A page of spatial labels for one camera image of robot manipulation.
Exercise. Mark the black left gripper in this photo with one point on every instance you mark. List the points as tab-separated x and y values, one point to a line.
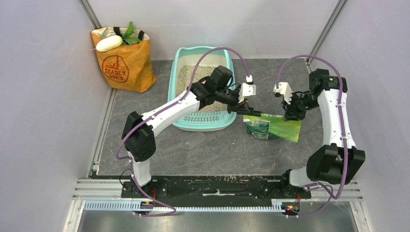
236	104

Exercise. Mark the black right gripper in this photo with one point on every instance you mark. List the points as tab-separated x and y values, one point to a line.
291	113

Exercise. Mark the black bag clip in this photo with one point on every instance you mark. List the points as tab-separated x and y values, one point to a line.
244	111

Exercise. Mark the green litter bag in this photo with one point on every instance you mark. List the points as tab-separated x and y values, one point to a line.
270	127

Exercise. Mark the teal plastic litter box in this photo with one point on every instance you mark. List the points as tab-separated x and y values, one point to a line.
198	121

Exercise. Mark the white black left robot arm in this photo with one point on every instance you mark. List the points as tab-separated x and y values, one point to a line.
140	131

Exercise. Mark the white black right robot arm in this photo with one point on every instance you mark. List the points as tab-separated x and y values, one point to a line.
338	159

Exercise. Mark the beige cat litter pellets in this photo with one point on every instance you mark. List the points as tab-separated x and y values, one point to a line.
183	79

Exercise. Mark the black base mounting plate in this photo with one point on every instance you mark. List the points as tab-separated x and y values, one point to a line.
222	190

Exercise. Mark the orange Trader Joe's paper bag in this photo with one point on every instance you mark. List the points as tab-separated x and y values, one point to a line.
129	67

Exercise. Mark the green leafy vegetable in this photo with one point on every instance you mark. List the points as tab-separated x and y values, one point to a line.
128	38

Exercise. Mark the white daikon radish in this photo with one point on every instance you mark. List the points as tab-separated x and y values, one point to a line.
109	43

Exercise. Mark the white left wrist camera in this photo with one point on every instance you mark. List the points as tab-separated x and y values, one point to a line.
247	89

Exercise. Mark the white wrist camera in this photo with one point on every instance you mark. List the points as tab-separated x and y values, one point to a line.
247	89
283	89

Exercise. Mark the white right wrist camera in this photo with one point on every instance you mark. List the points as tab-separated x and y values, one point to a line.
283	89

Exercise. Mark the aluminium rail frame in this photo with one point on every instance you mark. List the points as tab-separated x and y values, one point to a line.
112	204

